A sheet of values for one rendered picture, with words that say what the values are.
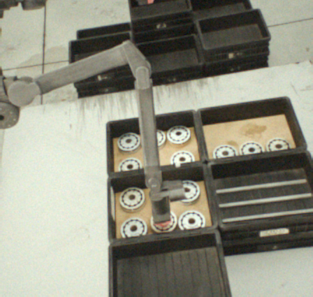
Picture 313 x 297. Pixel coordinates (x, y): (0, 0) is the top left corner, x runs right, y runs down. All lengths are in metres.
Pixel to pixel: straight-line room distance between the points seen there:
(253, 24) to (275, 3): 1.05
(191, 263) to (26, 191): 0.88
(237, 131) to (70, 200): 0.80
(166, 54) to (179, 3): 0.41
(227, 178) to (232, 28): 1.46
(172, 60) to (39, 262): 1.67
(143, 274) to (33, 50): 2.74
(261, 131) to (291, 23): 2.03
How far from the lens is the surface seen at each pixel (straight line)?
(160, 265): 1.88
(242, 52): 3.08
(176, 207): 1.99
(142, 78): 1.58
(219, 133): 2.21
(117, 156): 2.18
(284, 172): 2.10
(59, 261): 2.12
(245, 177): 2.07
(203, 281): 1.84
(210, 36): 3.25
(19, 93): 1.63
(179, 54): 3.32
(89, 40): 3.23
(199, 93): 2.58
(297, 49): 3.92
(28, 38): 4.41
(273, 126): 2.25
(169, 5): 3.55
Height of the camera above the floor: 2.50
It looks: 49 degrees down
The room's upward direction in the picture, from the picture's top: 10 degrees counter-clockwise
